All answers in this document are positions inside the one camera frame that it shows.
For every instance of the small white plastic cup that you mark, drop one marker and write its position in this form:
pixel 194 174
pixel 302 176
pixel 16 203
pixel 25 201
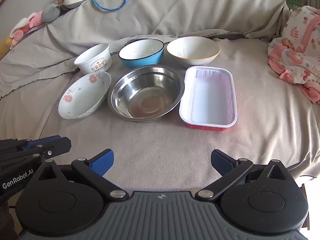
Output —
pixel 210 97

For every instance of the white printed paper tub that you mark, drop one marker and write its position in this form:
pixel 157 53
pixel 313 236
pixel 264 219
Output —
pixel 96 55

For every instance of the beige sofa cover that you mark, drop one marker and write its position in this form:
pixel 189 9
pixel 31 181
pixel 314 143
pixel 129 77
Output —
pixel 175 15

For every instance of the green box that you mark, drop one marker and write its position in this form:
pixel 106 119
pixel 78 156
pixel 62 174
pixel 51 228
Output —
pixel 295 5

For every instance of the white bowl with yellow rim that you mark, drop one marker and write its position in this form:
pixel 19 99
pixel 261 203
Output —
pixel 192 50

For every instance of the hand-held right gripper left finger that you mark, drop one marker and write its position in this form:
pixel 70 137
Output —
pixel 102 162

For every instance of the green plate with yellow rim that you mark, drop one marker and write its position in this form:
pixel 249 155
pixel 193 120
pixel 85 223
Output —
pixel 140 61

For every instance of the white floral plate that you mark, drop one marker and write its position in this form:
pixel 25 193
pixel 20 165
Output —
pixel 82 97

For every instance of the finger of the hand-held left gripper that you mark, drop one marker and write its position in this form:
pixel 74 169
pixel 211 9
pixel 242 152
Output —
pixel 42 141
pixel 58 147

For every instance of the grey plush toy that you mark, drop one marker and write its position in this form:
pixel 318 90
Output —
pixel 50 12

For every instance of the stainless steel bowl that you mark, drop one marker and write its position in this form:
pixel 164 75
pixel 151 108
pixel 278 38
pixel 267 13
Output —
pixel 145 92

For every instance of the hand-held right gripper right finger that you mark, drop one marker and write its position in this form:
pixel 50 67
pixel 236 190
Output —
pixel 221 162

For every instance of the pink floral cloth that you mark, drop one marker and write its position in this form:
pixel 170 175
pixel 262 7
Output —
pixel 300 42

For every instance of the pink and white plush toy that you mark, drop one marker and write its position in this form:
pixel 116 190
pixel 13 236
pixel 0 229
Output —
pixel 27 25

